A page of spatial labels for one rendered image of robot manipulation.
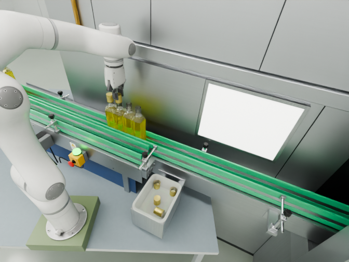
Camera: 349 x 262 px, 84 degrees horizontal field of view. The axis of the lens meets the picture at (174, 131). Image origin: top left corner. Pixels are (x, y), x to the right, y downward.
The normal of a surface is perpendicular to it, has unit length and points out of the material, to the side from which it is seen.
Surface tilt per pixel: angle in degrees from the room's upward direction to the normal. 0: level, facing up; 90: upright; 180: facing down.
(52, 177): 60
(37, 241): 2
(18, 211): 0
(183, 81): 90
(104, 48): 81
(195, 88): 90
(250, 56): 90
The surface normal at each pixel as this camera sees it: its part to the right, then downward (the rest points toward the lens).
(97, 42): 0.21, 0.47
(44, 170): 0.81, -0.05
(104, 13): -0.41, 0.57
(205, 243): 0.08, -0.76
